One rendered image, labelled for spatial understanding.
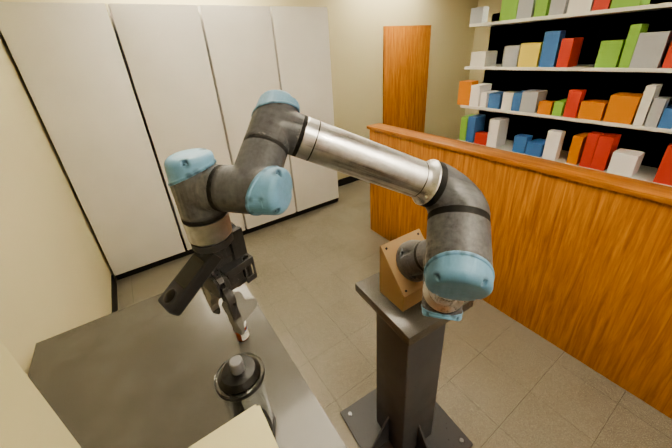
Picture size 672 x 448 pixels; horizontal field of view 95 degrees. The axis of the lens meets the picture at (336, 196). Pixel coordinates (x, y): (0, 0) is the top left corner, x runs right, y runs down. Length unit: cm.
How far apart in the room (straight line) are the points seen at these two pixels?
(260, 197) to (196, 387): 78
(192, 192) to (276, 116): 18
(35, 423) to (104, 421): 94
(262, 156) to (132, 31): 258
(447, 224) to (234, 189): 37
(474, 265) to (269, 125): 41
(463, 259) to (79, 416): 109
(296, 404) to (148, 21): 273
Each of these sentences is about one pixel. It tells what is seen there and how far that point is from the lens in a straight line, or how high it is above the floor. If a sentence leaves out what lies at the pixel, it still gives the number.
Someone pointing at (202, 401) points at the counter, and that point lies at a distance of 110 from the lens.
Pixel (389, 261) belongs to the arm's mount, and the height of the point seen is 111.
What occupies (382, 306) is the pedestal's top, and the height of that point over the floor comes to 94.
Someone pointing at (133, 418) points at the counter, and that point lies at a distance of 116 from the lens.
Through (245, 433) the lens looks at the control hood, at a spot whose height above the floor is 151.
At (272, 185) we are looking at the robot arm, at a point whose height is 164.
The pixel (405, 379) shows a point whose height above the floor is 60.
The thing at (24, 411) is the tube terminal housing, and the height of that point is 164.
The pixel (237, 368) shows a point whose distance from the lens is 79.
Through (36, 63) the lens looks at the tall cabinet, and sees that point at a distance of 302.
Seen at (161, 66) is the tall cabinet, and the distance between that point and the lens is 301.
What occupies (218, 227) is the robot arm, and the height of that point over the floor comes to 155.
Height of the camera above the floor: 181
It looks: 25 degrees down
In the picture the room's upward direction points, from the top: 4 degrees counter-clockwise
